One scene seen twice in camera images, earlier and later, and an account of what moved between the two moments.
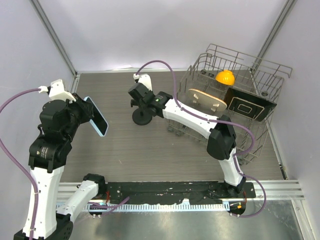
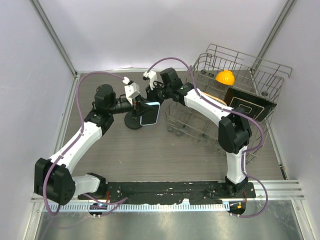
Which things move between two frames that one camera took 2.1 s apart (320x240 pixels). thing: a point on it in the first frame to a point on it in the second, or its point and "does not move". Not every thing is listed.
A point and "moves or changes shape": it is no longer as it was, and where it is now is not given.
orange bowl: (226, 77) does not move
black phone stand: (141, 116) moves or changes shape
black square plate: (247, 104) does not move
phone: (98, 121) moves or changes shape
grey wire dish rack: (244, 90) does not move
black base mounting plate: (190, 193) does not move
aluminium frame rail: (277, 190) does not move
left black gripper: (86, 107) to (140, 107)
